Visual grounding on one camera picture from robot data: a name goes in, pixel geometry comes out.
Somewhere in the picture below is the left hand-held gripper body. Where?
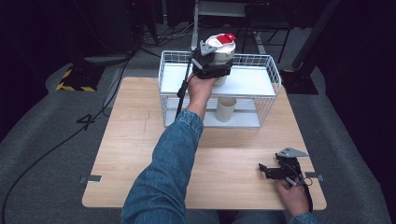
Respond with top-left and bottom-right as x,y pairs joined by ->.
190,41 -> 220,79

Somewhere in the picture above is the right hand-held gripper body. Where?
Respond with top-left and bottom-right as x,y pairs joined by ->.
264,147 -> 310,187

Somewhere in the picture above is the white cup with red lid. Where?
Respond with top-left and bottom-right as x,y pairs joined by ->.
205,33 -> 237,87

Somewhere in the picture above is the white wire rack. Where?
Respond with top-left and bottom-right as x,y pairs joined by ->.
158,49 -> 283,129

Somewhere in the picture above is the person's left hand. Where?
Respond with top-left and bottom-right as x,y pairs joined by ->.
186,75 -> 219,106

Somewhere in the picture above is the person's right hand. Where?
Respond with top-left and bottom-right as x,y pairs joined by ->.
275,179 -> 312,217

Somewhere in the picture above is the grey tape strip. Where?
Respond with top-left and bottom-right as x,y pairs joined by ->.
304,172 -> 325,182

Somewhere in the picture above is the person's right leg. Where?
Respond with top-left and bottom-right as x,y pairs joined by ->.
233,210 -> 286,224

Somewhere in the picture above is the person's leg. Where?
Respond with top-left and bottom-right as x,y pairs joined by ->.
233,210 -> 286,224
186,209 -> 219,224

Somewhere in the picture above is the black chair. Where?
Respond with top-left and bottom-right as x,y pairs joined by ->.
233,3 -> 293,63

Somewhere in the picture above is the person's left leg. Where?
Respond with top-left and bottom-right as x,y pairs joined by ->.
186,209 -> 219,224

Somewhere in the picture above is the black slanted stand pole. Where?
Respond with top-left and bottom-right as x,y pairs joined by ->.
290,0 -> 342,71

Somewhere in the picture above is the grey round stand base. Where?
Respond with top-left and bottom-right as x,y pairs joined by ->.
83,53 -> 129,65

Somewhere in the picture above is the right hand-held gripper cable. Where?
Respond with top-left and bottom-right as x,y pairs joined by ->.
284,160 -> 314,213

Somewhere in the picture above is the hand-held gripper cable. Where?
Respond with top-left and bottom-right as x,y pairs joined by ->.
284,160 -> 314,213
176,57 -> 196,119

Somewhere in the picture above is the left hand-held gripper cable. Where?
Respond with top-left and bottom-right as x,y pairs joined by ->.
176,57 -> 196,119

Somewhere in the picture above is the white desk frame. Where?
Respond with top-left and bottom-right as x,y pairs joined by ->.
190,0 -> 269,55

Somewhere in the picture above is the bundle of floor cables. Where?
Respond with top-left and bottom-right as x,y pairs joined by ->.
138,21 -> 195,52

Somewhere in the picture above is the black square base plate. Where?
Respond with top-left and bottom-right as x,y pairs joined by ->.
279,68 -> 319,95

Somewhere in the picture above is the yellow black striped base plate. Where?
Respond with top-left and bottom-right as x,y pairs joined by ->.
55,63 -> 106,93

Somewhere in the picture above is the long black floor cable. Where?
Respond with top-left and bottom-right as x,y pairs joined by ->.
0,49 -> 138,224

